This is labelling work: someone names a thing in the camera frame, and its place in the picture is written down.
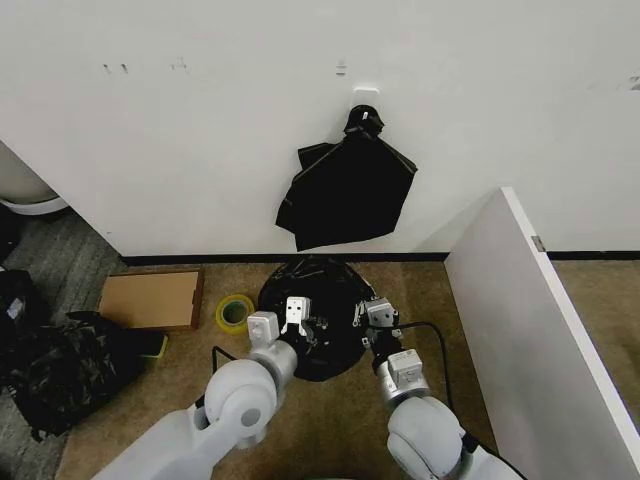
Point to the hanging black plastic bags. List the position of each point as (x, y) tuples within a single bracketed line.
[(350, 195)]

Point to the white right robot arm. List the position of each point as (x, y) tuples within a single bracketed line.
[(425, 430)]

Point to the green flat item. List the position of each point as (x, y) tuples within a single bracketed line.
[(156, 349)]

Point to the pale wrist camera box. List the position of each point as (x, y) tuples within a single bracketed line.
[(381, 313), (297, 311)]

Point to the small clear wall hook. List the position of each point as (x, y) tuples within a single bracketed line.
[(341, 67)]

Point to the white partition board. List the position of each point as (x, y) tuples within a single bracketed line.
[(540, 340)]

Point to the yellow tape roll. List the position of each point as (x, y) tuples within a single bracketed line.
[(221, 312)]

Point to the white round fixture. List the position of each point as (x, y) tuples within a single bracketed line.
[(25, 190)]

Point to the dark bag with label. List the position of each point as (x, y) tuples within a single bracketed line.
[(20, 300)]

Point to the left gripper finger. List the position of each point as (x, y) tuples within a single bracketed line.
[(319, 322)]

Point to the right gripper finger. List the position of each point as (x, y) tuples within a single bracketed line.
[(397, 317), (360, 313)]

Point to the crumpled black plastic bag pile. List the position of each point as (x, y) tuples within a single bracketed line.
[(65, 370)]

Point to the brown cardboard box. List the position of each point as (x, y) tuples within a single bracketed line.
[(147, 299)]

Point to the metal hinge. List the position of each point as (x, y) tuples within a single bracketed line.
[(539, 243)]

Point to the white wall hook plate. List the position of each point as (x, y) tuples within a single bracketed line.
[(365, 93)]

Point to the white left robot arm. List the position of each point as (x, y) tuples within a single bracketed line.
[(235, 400)]

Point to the black garbage bag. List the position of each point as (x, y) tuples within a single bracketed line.
[(330, 295)]

